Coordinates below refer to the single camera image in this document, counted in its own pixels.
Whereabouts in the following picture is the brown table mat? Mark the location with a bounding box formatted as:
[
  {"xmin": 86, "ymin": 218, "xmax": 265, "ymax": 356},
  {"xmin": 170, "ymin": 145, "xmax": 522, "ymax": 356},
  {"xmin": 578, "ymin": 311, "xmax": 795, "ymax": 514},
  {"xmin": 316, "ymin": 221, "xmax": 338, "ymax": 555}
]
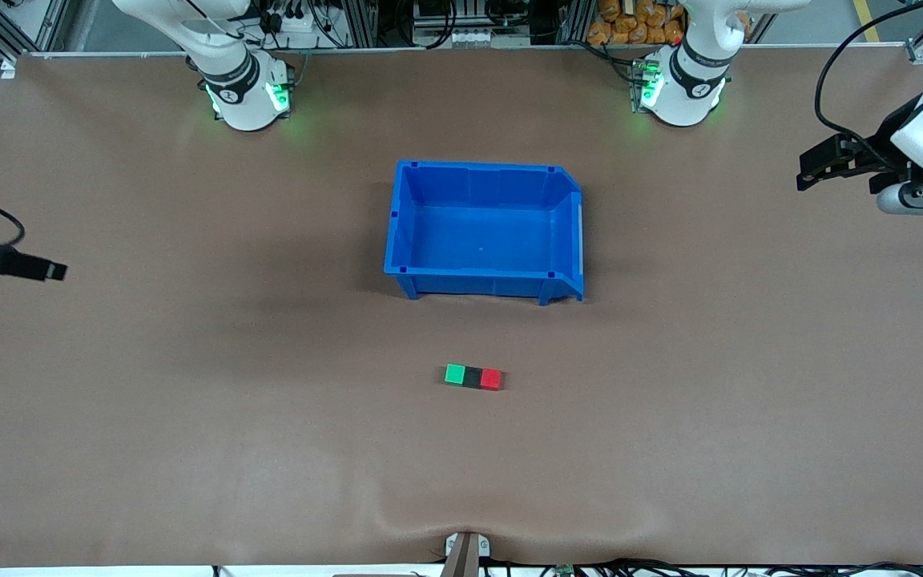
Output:
[{"xmin": 0, "ymin": 48, "xmax": 923, "ymax": 568}]

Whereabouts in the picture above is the orange packaged goods pile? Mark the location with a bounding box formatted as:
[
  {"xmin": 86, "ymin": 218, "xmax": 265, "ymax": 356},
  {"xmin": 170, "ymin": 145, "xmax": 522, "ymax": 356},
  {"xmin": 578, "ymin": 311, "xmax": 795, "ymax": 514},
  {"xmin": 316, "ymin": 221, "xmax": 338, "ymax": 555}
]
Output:
[{"xmin": 587, "ymin": 0, "xmax": 687, "ymax": 46}]

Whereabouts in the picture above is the metal table edge clamp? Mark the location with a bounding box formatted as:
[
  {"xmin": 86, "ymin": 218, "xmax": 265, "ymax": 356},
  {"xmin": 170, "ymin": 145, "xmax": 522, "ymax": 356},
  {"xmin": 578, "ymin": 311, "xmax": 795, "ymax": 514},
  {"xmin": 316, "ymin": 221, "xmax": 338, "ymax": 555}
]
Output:
[{"xmin": 444, "ymin": 531, "xmax": 492, "ymax": 577}]

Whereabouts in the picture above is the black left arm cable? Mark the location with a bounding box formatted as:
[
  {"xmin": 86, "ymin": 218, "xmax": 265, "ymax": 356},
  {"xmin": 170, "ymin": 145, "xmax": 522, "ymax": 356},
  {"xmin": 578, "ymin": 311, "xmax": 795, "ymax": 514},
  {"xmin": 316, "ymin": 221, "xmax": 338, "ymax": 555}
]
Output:
[{"xmin": 814, "ymin": 0, "xmax": 923, "ymax": 153}]

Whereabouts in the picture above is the blue plastic storage bin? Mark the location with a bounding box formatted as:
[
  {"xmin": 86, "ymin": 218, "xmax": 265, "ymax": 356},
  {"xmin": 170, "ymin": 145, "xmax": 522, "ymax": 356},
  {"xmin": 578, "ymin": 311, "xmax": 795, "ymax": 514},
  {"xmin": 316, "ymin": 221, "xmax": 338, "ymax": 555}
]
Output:
[{"xmin": 384, "ymin": 159, "xmax": 585, "ymax": 306}]

